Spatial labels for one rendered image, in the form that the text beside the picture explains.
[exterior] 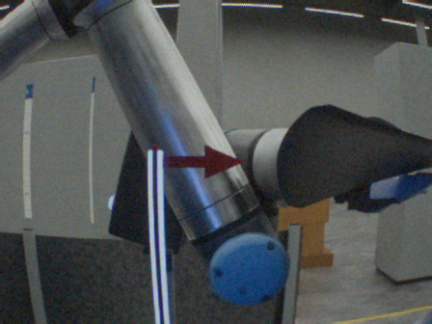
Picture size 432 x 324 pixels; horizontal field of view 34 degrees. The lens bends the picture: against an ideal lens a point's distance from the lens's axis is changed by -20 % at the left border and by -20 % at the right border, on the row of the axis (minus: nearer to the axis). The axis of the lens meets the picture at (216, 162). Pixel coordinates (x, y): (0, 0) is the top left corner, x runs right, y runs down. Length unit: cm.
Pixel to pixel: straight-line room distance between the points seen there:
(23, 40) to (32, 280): 145
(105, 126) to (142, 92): 588
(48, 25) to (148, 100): 23
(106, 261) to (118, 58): 162
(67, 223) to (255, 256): 600
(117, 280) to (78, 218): 434
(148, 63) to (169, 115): 6
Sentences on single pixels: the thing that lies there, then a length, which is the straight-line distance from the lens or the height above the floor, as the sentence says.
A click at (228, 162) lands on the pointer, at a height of 118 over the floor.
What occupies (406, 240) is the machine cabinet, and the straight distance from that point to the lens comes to 679.
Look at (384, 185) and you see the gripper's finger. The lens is 76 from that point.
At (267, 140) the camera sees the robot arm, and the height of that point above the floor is 120.
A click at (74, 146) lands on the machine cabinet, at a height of 128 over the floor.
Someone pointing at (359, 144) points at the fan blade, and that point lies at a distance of 61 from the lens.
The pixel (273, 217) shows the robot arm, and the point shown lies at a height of 112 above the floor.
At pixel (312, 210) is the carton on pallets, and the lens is 871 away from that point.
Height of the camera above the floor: 118
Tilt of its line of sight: level
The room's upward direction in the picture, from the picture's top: straight up
